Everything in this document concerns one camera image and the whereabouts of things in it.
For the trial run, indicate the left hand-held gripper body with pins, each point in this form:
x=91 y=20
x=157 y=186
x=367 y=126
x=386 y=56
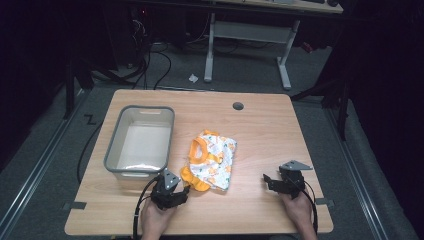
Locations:
x=165 y=195

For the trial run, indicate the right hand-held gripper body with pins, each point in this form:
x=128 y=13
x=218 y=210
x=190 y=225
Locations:
x=290 y=181

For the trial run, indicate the orange and white baby garment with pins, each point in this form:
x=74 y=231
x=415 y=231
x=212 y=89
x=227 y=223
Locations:
x=215 y=160

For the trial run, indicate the person's left hand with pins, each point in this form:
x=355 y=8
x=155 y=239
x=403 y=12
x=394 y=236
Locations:
x=156 y=218

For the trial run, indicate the person's right hand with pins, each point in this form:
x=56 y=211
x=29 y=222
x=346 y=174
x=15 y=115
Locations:
x=297 y=210

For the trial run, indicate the grey tape strip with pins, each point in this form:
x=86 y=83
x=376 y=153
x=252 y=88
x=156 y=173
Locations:
x=76 y=205
x=325 y=202

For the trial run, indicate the clear plastic bin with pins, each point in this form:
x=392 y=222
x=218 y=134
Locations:
x=141 y=143

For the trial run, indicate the grey round table grommet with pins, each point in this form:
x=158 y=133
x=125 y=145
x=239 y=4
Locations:
x=238 y=106

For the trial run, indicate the black metal stand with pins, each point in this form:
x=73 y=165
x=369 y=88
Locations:
x=70 y=90
x=341 y=110

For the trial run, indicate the black zigzag tape mark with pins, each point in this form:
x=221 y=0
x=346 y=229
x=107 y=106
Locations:
x=90 y=119

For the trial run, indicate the crumpled white paper scrap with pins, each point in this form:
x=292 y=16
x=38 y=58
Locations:
x=193 y=78

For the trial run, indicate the small red object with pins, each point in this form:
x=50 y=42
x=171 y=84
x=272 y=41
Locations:
x=307 y=47

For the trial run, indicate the wooden desk with white legs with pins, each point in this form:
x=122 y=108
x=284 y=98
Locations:
x=250 y=31

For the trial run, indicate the metal floor rail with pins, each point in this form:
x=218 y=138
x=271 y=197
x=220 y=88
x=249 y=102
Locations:
x=358 y=176
x=40 y=163

